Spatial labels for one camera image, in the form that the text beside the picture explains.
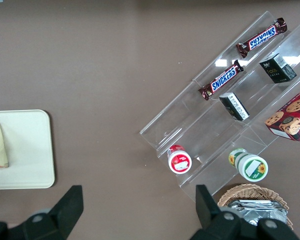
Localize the red lid cup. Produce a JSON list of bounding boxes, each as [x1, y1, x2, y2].
[[166, 144, 193, 174]]

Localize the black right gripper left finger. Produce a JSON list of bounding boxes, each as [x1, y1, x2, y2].
[[17, 184, 84, 240]]

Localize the silver foil packets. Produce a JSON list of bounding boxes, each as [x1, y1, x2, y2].
[[223, 199, 288, 227]]

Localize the Snickers bar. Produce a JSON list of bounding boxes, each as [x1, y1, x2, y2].
[[198, 59, 245, 101], [235, 17, 288, 59]]

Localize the light wicker basket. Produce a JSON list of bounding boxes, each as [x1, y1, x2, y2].
[[217, 183, 295, 231]]

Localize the green lid cup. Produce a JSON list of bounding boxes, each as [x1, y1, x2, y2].
[[227, 147, 269, 182]]

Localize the clear acrylic step display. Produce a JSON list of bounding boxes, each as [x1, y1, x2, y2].
[[139, 10, 300, 197]]

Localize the small black box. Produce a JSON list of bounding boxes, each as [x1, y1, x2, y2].
[[258, 52, 298, 85], [218, 91, 250, 122]]

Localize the beige plastic tray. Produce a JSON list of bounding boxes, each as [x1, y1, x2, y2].
[[0, 109, 56, 190]]

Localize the red cookie box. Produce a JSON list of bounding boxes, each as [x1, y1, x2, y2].
[[264, 86, 300, 142]]

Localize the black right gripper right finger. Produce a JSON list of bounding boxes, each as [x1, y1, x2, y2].
[[191, 184, 242, 240]]

